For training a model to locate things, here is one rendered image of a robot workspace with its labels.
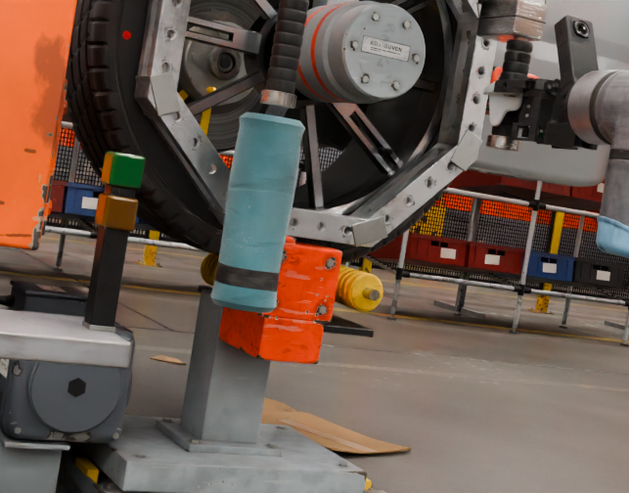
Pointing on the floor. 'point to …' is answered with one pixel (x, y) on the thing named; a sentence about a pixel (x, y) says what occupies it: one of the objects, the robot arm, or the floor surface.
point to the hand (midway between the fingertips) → (503, 89)
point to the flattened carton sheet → (324, 430)
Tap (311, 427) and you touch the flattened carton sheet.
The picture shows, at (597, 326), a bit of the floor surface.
